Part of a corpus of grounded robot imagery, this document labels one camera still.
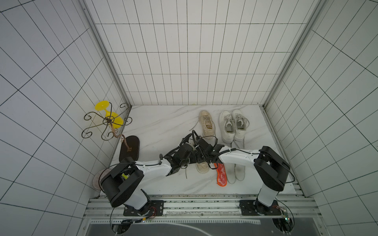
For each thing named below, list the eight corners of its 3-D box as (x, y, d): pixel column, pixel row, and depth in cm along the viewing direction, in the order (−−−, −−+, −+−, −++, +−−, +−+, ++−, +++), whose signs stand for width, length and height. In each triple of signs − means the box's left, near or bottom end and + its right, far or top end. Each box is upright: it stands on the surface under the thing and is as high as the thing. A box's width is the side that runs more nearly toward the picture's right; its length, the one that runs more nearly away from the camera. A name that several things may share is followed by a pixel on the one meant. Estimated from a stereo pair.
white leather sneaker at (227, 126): (221, 143, 99) (223, 136, 92) (216, 114, 115) (218, 107, 109) (236, 143, 99) (239, 136, 92) (229, 114, 115) (232, 107, 109)
